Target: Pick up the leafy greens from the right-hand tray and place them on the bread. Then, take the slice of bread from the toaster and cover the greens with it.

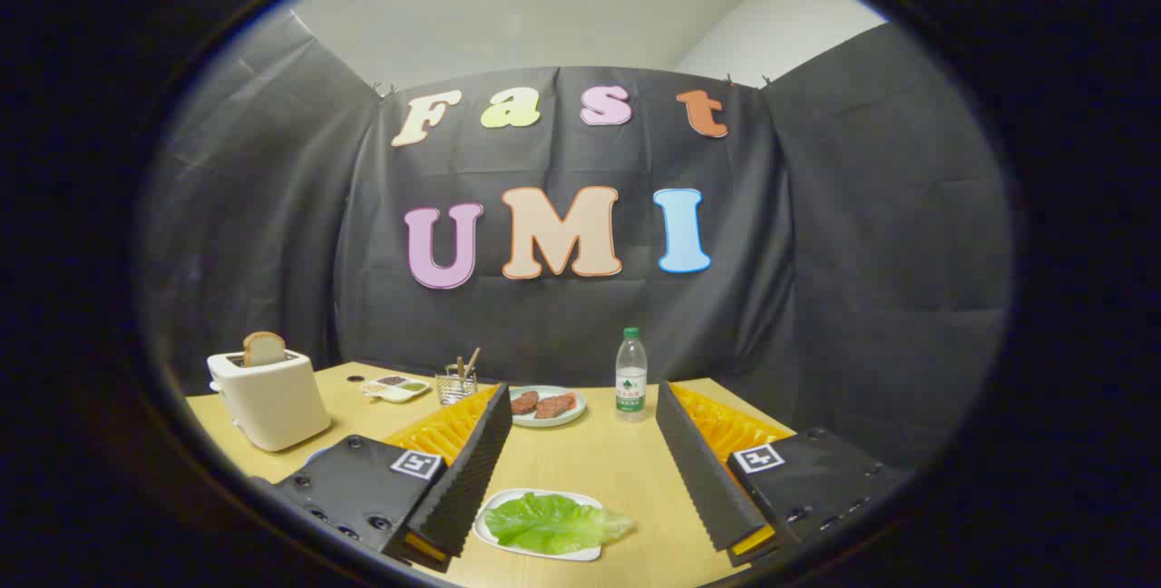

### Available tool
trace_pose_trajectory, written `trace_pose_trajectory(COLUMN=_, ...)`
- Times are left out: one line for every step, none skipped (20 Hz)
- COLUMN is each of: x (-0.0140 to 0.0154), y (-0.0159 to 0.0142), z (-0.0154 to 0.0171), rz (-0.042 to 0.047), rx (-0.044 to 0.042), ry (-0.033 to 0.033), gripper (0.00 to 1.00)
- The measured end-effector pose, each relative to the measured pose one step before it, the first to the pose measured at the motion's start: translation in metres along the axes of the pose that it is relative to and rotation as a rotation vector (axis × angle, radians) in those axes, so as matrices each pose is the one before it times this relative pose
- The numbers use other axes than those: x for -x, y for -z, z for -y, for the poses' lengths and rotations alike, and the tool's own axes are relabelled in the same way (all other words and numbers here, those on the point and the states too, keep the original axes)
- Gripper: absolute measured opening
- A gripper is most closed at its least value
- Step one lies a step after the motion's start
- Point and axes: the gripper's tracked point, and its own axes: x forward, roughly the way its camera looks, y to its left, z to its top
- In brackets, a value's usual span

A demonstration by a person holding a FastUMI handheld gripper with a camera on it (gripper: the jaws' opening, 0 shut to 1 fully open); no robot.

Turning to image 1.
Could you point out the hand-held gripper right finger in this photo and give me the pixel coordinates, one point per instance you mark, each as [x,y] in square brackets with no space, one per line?
[698,470]

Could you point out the toast slice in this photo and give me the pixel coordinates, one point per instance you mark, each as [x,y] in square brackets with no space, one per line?
[263,348]

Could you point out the white oval plate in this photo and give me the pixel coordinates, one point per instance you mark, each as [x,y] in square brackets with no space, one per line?
[535,524]

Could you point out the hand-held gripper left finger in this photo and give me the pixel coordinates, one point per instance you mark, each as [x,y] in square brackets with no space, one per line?
[476,470]

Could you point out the clear utensil holder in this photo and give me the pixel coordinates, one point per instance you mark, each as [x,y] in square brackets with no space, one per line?
[456,387]

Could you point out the pale green plate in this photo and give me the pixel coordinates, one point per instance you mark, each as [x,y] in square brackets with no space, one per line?
[548,417]

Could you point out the white toaster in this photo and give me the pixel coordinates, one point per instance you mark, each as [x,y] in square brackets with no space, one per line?
[270,397]

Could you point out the green lettuce leaf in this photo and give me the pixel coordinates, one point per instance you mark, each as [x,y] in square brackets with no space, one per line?
[553,523]

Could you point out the black backdrop cloth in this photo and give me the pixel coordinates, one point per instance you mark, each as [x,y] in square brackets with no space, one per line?
[580,298]

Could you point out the white sauce dish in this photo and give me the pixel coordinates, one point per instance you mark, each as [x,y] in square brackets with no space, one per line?
[395,387]

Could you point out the brown meat patty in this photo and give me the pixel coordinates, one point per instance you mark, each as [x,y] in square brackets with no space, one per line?
[555,406]
[523,402]

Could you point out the clear water bottle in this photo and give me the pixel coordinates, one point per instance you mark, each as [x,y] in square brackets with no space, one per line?
[631,379]

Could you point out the wooden utensils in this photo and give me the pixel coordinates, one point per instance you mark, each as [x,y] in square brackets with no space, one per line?
[466,363]

